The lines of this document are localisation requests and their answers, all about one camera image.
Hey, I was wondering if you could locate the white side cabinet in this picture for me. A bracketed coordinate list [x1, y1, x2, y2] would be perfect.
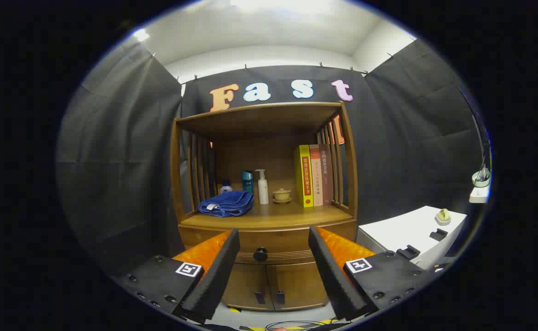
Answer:
[357, 205, 468, 272]

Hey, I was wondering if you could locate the white pump bottle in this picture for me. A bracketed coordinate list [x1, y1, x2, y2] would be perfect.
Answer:
[255, 169, 269, 205]

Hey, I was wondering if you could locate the orange book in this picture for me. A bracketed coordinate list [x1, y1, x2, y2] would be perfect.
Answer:
[309, 144, 323, 207]

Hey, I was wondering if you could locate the brown book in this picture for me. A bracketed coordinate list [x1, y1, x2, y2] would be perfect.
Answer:
[319, 144, 334, 205]

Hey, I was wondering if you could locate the green white bowl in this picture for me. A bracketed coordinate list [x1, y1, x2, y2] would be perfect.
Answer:
[472, 168, 492, 188]

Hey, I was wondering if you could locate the wooden drawer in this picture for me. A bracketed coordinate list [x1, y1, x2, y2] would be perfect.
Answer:
[179, 220, 357, 265]

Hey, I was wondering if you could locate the wooden cabinet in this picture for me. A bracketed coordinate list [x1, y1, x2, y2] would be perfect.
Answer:
[170, 101, 359, 312]

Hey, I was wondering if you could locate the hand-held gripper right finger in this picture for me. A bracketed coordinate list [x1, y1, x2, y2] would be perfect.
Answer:
[308, 225, 439, 321]

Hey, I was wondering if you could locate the thin black cable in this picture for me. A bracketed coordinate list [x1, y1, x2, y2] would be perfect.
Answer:
[265, 320, 338, 331]

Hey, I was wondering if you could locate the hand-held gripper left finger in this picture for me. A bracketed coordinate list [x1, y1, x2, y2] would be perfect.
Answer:
[113, 228, 241, 325]

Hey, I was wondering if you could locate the wooden cabinet door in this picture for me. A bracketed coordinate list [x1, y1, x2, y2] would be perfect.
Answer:
[223, 263, 269, 311]
[266, 262, 328, 311]

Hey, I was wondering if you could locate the yellow black striped floor tape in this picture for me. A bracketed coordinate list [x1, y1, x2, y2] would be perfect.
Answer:
[239, 320, 343, 331]

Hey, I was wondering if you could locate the folded blue towel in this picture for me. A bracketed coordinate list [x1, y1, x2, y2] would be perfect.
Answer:
[198, 190, 255, 218]

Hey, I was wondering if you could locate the wooden countertop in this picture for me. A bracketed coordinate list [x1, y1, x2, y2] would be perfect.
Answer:
[180, 195, 354, 230]

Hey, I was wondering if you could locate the yellow book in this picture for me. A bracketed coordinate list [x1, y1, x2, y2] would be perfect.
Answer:
[294, 145, 314, 208]

